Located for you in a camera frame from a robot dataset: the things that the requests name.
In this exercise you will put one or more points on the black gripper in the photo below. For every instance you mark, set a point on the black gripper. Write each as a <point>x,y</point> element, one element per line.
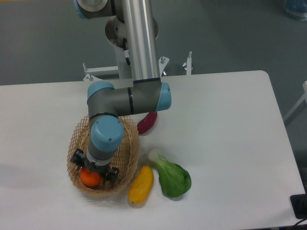
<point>101,167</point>

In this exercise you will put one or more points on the orange fruit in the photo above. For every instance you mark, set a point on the orange fruit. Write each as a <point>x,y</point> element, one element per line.
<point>89,178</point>

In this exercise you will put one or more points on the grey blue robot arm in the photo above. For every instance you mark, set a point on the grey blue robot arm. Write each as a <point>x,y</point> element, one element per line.
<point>107,104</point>

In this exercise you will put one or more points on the woven wicker basket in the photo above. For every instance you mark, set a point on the woven wicker basket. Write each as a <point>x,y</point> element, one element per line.
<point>126,158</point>

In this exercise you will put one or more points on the yellow mango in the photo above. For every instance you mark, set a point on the yellow mango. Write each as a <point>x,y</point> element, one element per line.
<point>141,186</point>

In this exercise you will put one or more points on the purple sweet potato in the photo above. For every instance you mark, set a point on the purple sweet potato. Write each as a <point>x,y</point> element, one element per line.
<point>147,122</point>

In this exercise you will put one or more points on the green bok choy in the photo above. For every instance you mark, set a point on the green bok choy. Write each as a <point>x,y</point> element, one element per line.
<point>174,180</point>

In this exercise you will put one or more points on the black device at table edge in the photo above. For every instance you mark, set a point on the black device at table edge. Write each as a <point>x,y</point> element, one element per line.
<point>299,205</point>

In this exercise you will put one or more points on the blue object top right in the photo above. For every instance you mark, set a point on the blue object top right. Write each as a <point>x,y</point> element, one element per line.
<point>297,9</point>

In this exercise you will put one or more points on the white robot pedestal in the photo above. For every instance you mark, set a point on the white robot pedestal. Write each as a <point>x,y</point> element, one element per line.
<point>115,31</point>

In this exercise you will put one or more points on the white frame at right edge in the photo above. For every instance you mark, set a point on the white frame at right edge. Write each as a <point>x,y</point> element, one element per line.
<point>297,108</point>

